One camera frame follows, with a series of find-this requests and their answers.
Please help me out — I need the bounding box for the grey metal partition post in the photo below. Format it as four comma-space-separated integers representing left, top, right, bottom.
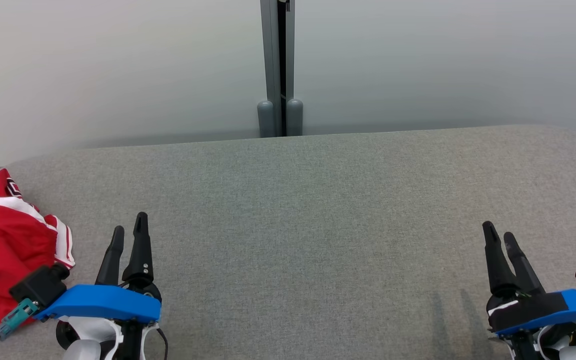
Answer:
257, 0, 304, 138

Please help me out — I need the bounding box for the teal connector black cable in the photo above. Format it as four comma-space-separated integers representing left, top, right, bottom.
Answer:
0, 298, 40, 360

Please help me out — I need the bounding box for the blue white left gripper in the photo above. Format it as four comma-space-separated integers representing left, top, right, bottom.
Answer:
35, 212, 162, 360

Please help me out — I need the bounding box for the thin black cable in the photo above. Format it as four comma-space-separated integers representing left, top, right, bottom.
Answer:
154, 324, 170, 360

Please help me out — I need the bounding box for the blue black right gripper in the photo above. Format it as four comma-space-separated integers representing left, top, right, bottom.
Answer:
482, 221, 576, 360

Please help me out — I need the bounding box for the red white striped T-shirt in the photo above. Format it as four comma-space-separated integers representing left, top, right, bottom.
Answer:
0, 169, 76, 301

